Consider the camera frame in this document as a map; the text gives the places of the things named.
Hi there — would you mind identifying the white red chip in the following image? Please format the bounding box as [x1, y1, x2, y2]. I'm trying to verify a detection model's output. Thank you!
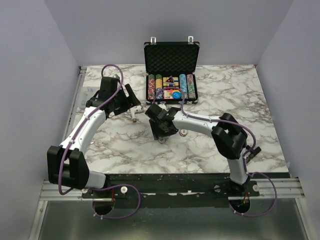
[179, 129, 188, 137]
[158, 139, 166, 144]

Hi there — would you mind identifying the red playing card box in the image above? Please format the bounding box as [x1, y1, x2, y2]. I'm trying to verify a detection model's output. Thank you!
[163, 89, 178, 99]

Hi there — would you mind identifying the blue round button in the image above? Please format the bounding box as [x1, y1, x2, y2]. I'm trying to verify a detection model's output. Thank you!
[172, 90, 182, 99]

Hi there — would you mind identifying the white red chip bottom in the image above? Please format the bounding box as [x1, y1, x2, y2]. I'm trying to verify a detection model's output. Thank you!
[158, 139, 166, 144]

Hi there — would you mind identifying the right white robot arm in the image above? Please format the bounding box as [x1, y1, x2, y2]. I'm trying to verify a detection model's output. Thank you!
[145, 104, 261, 196]

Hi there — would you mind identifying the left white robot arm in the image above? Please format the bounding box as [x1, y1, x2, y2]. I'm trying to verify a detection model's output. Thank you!
[47, 77, 141, 198]

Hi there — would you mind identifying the white plastic faucet part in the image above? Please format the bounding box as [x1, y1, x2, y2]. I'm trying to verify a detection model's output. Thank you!
[130, 105, 144, 123]

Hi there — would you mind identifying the clear plastic organizer box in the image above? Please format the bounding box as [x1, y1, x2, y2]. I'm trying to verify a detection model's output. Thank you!
[78, 86, 99, 110]

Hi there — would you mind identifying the black poker chip case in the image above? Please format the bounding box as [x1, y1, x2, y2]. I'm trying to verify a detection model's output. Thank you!
[143, 36, 200, 105]

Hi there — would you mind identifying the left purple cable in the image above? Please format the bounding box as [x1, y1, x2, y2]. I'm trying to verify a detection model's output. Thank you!
[58, 64, 142, 221]

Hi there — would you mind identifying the purple cable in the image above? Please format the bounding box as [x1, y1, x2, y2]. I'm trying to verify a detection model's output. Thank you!
[152, 87, 278, 218]
[58, 64, 142, 221]

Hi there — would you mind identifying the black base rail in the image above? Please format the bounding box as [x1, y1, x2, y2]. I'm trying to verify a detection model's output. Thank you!
[82, 173, 260, 209]

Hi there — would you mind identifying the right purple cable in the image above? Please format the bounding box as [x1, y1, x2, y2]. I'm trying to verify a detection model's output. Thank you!
[152, 87, 278, 218]

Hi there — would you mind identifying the aluminium extrusion frame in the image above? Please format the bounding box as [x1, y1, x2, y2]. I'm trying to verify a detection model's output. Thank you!
[30, 64, 309, 240]

